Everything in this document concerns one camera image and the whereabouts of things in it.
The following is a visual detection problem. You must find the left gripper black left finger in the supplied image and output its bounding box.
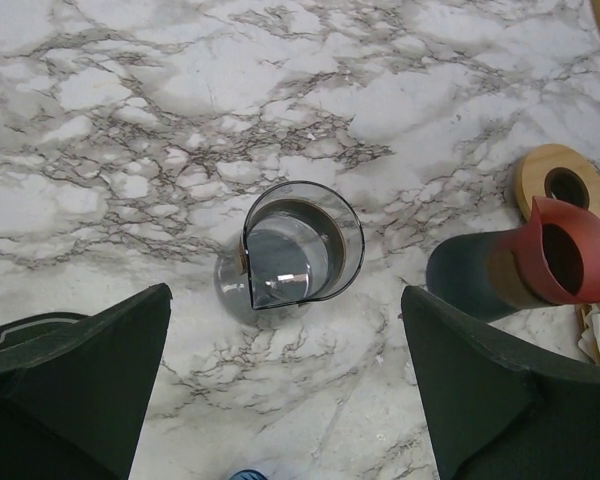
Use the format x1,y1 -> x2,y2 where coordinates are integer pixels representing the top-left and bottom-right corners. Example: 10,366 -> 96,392
0,284 -> 172,479

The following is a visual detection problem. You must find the red and black carafe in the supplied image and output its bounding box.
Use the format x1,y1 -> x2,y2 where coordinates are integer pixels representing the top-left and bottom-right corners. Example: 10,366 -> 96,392
426,197 -> 600,323

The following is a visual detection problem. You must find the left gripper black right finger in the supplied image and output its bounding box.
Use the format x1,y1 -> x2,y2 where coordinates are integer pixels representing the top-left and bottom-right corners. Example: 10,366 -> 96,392
401,286 -> 600,479

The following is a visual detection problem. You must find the clear grey glass carafe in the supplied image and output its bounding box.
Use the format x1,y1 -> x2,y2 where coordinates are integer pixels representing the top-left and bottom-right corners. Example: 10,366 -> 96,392
214,181 -> 365,328

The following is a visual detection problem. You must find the blue cone dripper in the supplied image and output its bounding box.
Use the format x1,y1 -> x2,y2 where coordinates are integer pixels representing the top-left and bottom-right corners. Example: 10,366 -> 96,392
229,469 -> 267,480

